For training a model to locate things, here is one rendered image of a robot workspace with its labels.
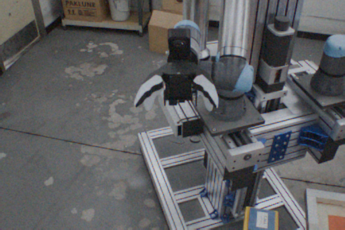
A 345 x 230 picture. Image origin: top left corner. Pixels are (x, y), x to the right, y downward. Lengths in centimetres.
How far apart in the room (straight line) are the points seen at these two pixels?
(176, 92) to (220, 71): 21
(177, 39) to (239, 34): 29
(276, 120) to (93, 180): 170
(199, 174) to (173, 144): 36
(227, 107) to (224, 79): 36
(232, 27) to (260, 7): 41
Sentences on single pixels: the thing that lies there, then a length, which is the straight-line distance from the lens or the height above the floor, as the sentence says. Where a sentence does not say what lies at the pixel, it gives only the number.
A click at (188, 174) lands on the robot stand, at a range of 243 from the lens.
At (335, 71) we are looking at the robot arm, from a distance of 147.
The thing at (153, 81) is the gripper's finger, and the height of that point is 170.
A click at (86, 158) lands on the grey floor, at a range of 291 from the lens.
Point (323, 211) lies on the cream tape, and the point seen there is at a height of 96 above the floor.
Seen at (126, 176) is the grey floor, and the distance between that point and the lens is 272.
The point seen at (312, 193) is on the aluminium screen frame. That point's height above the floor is 99.
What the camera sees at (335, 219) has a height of 96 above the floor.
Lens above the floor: 208
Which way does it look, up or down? 38 degrees down
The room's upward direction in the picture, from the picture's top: straight up
